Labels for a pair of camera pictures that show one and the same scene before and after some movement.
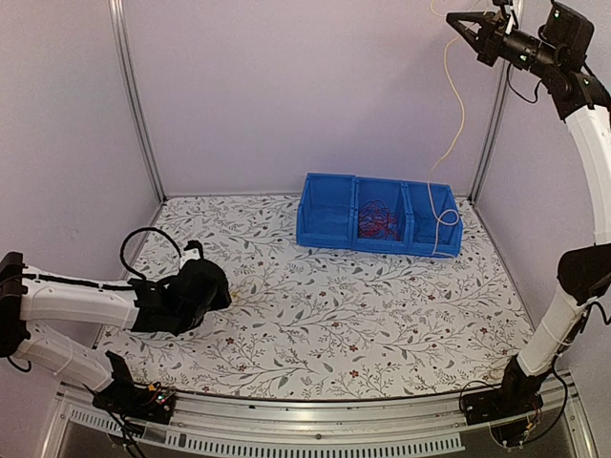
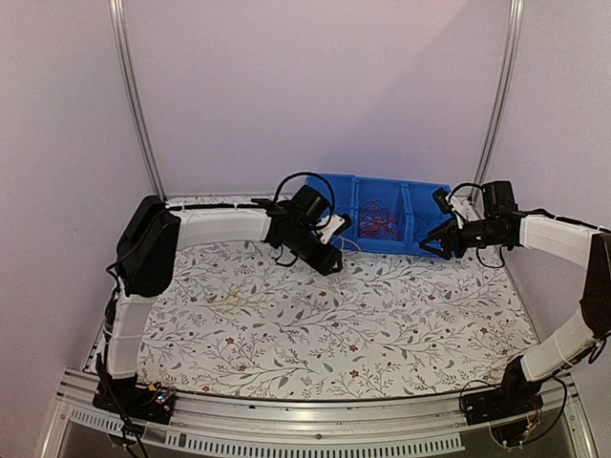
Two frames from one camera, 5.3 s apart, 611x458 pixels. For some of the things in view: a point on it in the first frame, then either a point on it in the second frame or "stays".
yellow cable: x=442 y=162 → x=342 y=243
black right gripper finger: x=474 y=39 → x=435 y=251
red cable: x=375 y=220 stays
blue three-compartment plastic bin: x=374 y=215 stays
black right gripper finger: x=482 y=18 → x=440 y=232
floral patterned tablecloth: x=309 y=322 stays
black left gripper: x=222 y=298 → x=325 y=261
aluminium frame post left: x=118 y=25 stays
